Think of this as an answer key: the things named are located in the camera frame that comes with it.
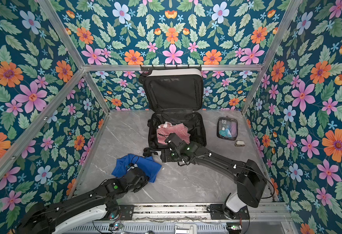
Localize blue shirt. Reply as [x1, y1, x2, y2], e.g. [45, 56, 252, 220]
[112, 154, 162, 183]

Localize red white striped shirt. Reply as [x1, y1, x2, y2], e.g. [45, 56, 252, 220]
[156, 122, 190, 145]

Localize clear toiletry pouch black trim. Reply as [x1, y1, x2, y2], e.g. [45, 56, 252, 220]
[217, 117, 238, 141]

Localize white black suitcase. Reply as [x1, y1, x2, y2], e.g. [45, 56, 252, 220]
[139, 68, 207, 151]

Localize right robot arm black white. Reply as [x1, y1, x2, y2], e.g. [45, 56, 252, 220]
[161, 133, 268, 219]

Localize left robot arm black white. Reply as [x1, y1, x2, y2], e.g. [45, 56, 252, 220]
[13, 167, 149, 234]

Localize small grey white box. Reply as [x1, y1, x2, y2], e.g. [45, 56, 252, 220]
[235, 140, 246, 147]

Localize black coat hook rack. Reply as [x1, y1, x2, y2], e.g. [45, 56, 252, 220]
[140, 64, 202, 71]

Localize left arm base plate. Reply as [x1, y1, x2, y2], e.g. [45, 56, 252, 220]
[111, 204, 135, 221]

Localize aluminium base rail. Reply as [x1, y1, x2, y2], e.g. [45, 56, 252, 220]
[119, 202, 291, 222]

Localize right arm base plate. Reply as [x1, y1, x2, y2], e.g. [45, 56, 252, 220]
[207, 204, 250, 220]

